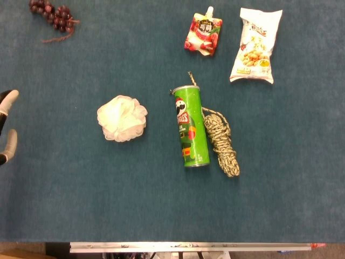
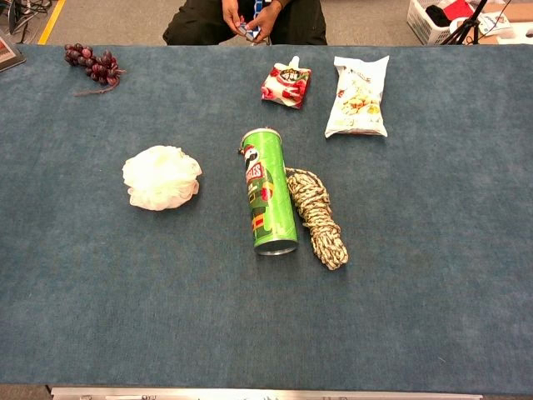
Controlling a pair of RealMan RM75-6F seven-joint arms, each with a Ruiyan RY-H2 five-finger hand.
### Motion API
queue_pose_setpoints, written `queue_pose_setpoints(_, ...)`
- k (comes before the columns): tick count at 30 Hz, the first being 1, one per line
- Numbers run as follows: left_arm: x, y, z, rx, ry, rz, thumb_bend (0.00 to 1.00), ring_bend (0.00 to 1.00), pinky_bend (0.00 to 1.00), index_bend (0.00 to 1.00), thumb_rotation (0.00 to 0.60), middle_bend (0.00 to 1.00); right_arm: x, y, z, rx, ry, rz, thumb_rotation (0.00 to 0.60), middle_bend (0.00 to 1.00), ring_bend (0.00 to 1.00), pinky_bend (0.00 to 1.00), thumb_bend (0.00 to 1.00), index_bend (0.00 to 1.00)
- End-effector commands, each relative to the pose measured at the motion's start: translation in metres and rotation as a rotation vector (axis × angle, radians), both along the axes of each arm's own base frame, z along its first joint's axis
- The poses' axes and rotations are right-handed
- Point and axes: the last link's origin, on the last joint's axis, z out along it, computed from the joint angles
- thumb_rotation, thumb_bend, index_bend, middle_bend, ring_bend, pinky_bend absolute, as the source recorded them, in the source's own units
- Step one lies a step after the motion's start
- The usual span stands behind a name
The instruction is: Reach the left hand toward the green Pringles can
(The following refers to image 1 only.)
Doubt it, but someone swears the green Pringles can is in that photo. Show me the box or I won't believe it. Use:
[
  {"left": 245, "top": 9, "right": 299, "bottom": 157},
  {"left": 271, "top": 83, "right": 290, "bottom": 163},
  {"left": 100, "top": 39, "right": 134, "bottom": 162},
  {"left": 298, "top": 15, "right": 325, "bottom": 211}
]
[{"left": 172, "top": 84, "right": 211, "bottom": 168}]

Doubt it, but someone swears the coiled beige braided rope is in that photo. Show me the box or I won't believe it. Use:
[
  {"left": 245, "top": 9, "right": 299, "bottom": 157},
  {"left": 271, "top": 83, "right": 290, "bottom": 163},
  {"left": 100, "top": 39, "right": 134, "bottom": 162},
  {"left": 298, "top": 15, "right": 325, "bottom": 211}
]
[{"left": 169, "top": 71, "right": 240, "bottom": 178}]

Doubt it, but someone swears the white mesh bath sponge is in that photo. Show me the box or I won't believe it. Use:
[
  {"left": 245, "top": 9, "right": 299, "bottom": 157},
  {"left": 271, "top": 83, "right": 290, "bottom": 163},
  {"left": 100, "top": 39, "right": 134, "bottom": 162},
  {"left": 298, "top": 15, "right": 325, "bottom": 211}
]
[{"left": 96, "top": 94, "right": 149, "bottom": 142}]

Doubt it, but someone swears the aluminium frame rail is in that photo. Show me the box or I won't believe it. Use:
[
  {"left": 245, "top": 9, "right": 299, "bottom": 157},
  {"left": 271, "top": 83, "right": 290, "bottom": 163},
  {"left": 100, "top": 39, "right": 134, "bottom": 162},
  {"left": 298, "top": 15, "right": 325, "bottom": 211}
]
[{"left": 69, "top": 241, "right": 327, "bottom": 254}]

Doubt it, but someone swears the white peanut snack bag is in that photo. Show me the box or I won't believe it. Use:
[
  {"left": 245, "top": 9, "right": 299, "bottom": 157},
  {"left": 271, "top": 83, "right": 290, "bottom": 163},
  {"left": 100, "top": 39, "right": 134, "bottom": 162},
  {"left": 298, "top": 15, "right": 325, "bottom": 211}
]
[{"left": 229, "top": 7, "right": 284, "bottom": 85}]

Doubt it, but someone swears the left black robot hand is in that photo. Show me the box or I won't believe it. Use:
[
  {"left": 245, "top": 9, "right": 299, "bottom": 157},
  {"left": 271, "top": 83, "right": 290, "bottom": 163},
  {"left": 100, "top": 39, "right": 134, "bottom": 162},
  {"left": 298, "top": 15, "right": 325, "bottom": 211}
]
[{"left": 0, "top": 89, "right": 20, "bottom": 166}]

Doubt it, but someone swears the red jelly drink pouch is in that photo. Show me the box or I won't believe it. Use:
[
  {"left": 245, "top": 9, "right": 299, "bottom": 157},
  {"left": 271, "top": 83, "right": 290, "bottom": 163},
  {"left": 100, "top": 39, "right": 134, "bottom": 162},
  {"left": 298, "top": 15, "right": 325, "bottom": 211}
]
[{"left": 184, "top": 6, "right": 224, "bottom": 57}]

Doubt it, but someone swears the dark red grape bunch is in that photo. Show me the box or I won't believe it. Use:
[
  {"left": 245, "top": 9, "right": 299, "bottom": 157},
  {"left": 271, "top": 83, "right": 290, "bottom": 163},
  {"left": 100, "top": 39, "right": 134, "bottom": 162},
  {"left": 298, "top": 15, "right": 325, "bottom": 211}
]
[{"left": 29, "top": 0, "right": 81, "bottom": 44}]

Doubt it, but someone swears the blue table cloth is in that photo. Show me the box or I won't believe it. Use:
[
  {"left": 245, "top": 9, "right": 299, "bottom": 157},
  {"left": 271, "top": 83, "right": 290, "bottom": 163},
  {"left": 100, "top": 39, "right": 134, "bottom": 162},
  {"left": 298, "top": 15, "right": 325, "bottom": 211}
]
[{"left": 0, "top": 0, "right": 345, "bottom": 243}]

